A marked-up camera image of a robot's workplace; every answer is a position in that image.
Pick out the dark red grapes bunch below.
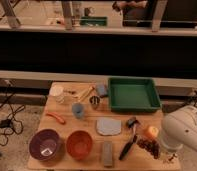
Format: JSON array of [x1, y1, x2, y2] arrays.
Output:
[[137, 139, 159, 159]]

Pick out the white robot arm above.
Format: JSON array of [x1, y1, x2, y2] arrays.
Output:
[[157, 105, 197, 154]]

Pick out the blue-grey sponge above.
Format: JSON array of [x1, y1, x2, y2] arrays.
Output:
[[96, 84, 108, 98]]

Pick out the wooden spoon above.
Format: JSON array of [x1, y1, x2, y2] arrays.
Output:
[[78, 86, 94, 102]]

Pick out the green plastic tray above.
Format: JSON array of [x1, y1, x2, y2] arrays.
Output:
[[108, 77, 161, 112]]

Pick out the blue cup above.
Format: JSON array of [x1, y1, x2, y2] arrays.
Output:
[[72, 103, 84, 119]]

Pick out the wooden table board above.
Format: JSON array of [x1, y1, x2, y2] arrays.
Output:
[[28, 82, 181, 171]]

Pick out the grey rectangular block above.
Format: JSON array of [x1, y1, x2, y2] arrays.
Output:
[[102, 141, 113, 167]]

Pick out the orange bowl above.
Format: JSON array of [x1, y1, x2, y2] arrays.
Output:
[[66, 130, 93, 160]]

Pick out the green box in background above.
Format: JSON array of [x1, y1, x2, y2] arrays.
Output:
[[80, 16, 107, 26]]

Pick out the orange fruit toy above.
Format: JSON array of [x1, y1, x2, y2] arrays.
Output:
[[144, 126, 159, 139]]

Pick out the purple bowl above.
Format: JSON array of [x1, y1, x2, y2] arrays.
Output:
[[29, 129, 62, 161]]

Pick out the black handled brush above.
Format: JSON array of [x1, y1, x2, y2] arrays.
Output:
[[119, 117, 139, 160]]

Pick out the black power cables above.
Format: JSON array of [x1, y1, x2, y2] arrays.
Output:
[[0, 79, 26, 158]]

